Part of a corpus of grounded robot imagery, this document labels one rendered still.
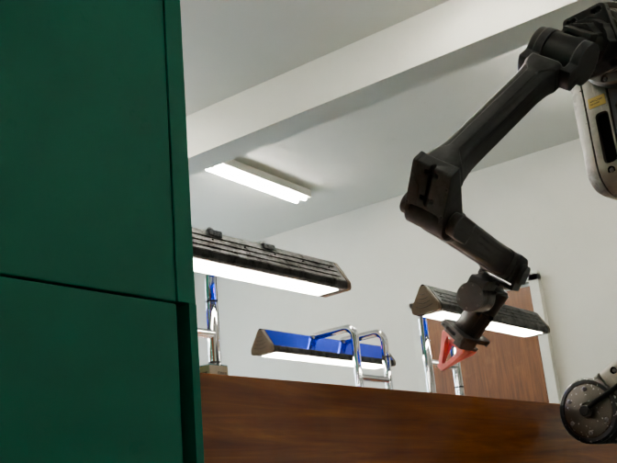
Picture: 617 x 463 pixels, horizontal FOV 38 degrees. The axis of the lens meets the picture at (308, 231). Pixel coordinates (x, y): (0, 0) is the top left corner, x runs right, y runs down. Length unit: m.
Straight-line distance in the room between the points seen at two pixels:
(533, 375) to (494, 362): 0.31
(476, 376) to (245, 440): 5.54
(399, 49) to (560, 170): 2.31
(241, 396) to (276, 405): 0.07
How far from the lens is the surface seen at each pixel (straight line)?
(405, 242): 7.18
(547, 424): 1.96
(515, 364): 6.58
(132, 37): 1.21
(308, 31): 4.82
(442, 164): 1.41
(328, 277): 1.90
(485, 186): 6.95
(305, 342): 2.72
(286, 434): 1.27
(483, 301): 1.74
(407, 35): 4.79
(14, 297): 0.97
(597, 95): 1.85
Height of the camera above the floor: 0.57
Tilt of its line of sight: 18 degrees up
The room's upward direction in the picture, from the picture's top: 5 degrees counter-clockwise
